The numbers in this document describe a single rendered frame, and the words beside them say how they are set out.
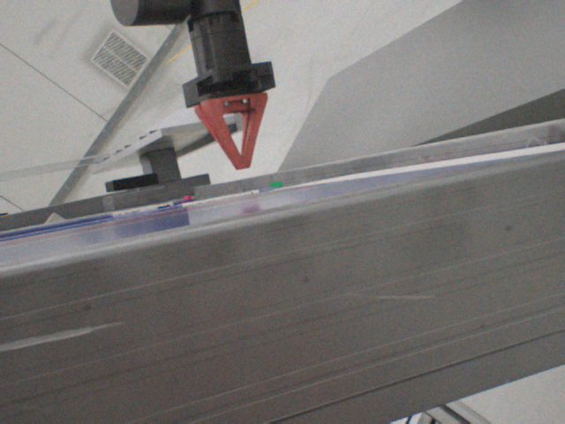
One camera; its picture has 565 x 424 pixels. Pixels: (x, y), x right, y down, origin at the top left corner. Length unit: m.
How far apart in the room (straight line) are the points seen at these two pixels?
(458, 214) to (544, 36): 0.59
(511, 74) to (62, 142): 7.76
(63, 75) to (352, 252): 8.35
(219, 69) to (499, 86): 0.27
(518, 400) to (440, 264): 1.27
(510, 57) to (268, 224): 0.65
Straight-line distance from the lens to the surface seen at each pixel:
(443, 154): 0.49
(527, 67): 0.80
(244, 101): 0.84
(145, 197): 0.90
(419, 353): 0.23
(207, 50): 0.84
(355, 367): 0.22
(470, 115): 0.82
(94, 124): 8.53
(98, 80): 8.60
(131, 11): 0.81
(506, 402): 1.51
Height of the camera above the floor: 0.94
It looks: 19 degrees down
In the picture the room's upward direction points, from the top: 53 degrees counter-clockwise
